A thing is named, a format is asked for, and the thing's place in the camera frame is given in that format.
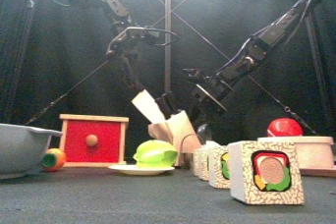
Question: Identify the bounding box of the white patterned sushi block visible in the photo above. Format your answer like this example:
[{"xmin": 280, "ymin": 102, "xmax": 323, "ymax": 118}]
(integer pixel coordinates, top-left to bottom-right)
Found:
[
  {"xmin": 208, "ymin": 144, "xmax": 232, "ymax": 190},
  {"xmin": 225, "ymin": 140, "xmax": 305, "ymax": 206},
  {"xmin": 192, "ymin": 146, "xmax": 211, "ymax": 183}
]

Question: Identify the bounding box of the small black toy pot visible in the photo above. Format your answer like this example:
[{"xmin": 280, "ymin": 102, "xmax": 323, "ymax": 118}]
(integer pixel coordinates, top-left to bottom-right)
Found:
[{"xmin": 179, "ymin": 132, "xmax": 201, "ymax": 169}]

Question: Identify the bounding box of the white round bowl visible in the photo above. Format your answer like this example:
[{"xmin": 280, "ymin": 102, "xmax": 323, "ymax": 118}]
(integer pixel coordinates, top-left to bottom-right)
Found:
[{"xmin": 256, "ymin": 136, "xmax": 336, "ymax": 171}]

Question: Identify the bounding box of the orange toy carrot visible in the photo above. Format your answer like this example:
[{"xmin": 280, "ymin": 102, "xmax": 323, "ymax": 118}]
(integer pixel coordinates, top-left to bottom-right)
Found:
[{"xmin": 41, "ymin": 147, "xmax": 68, "ymax": 173}]

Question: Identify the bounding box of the dark vertical frame pole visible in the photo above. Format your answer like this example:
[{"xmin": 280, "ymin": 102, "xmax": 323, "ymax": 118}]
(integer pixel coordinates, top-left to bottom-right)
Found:
[{"xmin": 163, "ymin": 0, "xmax": 173, "ymax": 95}]

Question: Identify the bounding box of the pink rectangular tray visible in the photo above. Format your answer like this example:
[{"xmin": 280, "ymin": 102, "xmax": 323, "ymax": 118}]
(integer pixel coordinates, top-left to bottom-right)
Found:
[{"xmin": 297, "ymin": 165, "xmax": 336, "ymax": 179}]

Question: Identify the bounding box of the thin diagonal frame cord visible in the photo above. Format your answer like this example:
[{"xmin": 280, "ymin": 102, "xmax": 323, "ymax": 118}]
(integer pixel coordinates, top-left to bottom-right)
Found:
[
  {"xmin": 25, "ymin": 0, "xmax": 221, "ymax": 126},
  {"xmin": 127, "ymin": 0, "xmax": 319, "ymax": 135}
]

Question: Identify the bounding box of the white round plate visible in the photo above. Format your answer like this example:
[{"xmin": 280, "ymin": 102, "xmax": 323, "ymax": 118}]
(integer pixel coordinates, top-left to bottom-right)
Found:
[{"xmin": 108, "ymin": 163, "xmax": 177, "ymax": 177}]

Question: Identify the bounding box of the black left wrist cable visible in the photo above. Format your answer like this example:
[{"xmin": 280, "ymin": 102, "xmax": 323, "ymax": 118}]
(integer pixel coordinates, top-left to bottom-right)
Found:
[{"xmin": 141, "ymin": 27, "xmax": 180, "ymax": 48}]

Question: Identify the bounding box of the black handled toy knife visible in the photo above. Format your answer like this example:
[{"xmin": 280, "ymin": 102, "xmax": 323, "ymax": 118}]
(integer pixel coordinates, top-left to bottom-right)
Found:
[{"xmin": 155, "ymin": 91, "xmax": 183, "ymax": 120}]

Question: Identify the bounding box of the red toy tomato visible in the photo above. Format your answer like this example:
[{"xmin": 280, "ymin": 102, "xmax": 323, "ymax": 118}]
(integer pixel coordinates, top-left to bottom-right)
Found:
[{"xmin": 265, "ymin": 117, "xmax": 304, "ymax": 139}]

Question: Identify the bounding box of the wooden box with red drawer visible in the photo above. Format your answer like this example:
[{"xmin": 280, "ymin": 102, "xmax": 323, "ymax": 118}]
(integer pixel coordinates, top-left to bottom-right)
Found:
[{"xmin": 57, "ymin": 113, "xmax": 131, "ymax": 169}]

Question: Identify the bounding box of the pale wooden toy cleaver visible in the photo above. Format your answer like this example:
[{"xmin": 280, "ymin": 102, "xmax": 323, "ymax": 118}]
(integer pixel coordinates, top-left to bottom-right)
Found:
[{"xmin": 129, "ymin": 88, "xmax": 168, "ymax": 125}]

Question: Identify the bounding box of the grey blue bowl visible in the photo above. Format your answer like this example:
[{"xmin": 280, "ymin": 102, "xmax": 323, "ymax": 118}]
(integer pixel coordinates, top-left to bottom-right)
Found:
[{"xmin": 0, "ymin": 122, "xmax": 64, "ymax": 181}]

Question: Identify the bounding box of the green toy vegetable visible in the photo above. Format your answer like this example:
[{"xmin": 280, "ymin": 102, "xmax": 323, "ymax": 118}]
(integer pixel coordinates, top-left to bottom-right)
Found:
[{"xmin": 131, "ymin": 139, "xmax": 180, "ymax": 170}]

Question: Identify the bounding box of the pale wooden knife holder block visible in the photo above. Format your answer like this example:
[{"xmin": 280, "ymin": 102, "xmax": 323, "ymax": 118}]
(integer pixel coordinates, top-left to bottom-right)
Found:
[{"xmin": 147, "ymin": 109, "xmax": 204, "ymax": 167}]

